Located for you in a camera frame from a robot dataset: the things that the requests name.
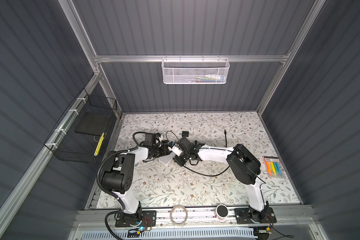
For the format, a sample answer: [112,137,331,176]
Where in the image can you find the white network switch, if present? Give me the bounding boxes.
[159,152,176,166]

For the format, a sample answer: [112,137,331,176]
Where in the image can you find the aluminium front rail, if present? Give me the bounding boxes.
[76,205,316,230]

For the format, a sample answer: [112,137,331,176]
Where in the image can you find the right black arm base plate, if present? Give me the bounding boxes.
[234,207,277,224]

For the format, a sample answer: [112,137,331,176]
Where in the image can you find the black wire basket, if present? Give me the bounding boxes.
[44,89,118,164]

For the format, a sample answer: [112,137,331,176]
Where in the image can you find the black foam pad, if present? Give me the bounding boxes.
[75,113,108,137]

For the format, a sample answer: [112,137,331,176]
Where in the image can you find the clear tape roll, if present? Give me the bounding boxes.
[169,205,189,226]

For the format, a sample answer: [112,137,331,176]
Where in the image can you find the pack of coloured markers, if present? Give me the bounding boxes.
[263,156,284,179]

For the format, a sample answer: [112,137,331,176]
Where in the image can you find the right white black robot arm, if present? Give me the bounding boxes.
[170,137,269,223]

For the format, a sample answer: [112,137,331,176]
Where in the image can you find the white wire mesh basket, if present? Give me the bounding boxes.
[161,58,230,85]

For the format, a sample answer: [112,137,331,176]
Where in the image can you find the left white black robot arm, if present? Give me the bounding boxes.
[96,132,173,224]

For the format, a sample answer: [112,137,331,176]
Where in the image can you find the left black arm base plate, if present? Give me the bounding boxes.
[115,211,157,230]

